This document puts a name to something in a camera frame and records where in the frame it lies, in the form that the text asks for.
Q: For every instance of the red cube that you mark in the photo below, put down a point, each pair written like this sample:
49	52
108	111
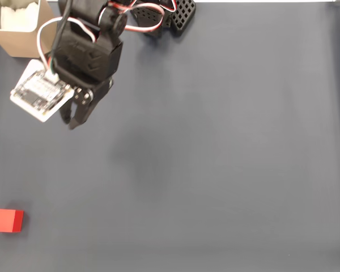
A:
3	221

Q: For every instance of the beige box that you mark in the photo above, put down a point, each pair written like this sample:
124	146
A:
20	42

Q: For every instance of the white crumpled tissue paper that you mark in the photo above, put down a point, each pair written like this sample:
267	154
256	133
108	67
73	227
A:
17	17

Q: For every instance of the dark blue table mat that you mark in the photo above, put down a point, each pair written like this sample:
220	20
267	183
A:
201	156

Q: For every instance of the white camera circuit board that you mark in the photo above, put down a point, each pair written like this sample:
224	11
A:
37	90

